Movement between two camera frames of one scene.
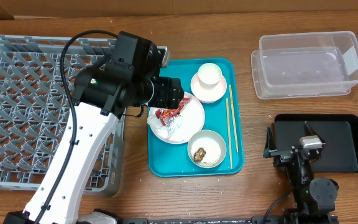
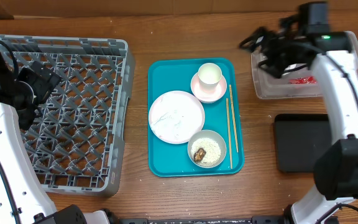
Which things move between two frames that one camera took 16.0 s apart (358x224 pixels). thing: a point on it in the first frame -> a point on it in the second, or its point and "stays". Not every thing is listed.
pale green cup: x=209 y=75 stays
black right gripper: x=288 y=152 -> x=269 y=58
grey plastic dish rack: x=23 y=111 stays
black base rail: x=254 y=220 stays
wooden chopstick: x=234 y=120 stays
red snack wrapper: x=166 y=115 -> x=302 y=80
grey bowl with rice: x=207 y=149 stays
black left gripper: x=167 y=91 -> x=46 y=86
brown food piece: x=199 y=155 stays
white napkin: x=156 y=125 -> x=292 y=66
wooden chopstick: x=229 y=133 stays
